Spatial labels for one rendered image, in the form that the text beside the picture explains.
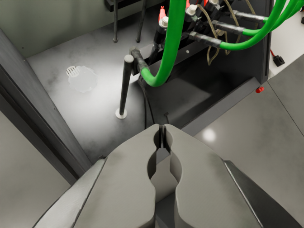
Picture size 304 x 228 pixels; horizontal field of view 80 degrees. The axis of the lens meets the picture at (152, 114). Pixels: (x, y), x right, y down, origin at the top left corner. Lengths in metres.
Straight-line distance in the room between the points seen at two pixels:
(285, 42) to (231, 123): 1.07
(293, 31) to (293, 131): 1.44
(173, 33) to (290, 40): 0.77
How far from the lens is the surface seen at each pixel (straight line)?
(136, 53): 0.36
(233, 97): 0.67
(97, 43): 0.78
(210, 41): 0.48
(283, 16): 0.47
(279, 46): 0.86
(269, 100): 2.18
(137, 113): 0.66
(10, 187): 1.61
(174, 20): 0.18
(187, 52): 0.63
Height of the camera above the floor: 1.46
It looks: 70 degrees down
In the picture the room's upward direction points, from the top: 36 degrees clockwise
